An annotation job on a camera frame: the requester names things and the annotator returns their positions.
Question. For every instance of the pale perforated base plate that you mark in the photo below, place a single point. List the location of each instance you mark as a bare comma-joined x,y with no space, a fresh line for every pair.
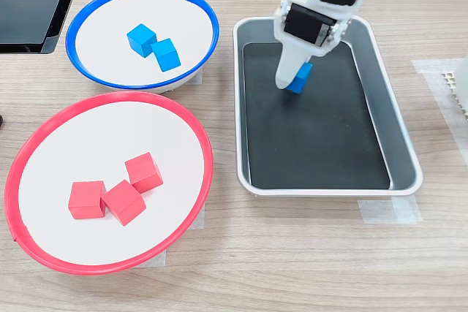
449,80

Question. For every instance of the blue cube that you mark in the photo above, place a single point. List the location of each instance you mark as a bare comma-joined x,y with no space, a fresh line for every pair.
166,55
140,38
302,78

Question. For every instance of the black glossy panel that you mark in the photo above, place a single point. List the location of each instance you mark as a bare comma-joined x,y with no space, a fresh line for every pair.
25,16

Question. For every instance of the red cube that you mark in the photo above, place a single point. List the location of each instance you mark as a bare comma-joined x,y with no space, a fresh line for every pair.
143,172
123,203
87,200

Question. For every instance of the steel tray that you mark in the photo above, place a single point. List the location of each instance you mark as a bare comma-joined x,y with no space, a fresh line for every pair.
398,136

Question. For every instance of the red-rimmed white plate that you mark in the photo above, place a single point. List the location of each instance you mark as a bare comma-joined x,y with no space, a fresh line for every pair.
91,136

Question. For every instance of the blue-rimmed white plate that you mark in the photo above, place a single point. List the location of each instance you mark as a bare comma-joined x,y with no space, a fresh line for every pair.
109,60

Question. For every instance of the black tray mat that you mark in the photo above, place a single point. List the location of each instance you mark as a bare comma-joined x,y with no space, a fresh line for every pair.
314,144

